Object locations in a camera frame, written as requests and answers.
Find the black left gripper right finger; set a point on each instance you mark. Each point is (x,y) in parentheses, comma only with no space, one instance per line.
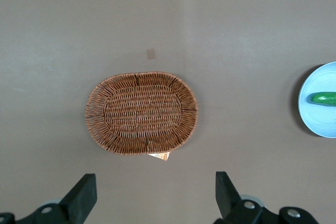
(225,197)

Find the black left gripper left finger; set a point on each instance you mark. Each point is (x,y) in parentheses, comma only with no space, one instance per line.
(78,200)

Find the orange paper basket tag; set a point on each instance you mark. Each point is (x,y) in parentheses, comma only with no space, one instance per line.
(161,156)

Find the brown oval wicker basket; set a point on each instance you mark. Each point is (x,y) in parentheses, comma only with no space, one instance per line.
(141,113)

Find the light blue round plate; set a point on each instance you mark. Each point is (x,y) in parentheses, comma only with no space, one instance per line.
(317,121)

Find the green cucumber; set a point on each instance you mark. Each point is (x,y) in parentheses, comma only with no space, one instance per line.
(324,99)

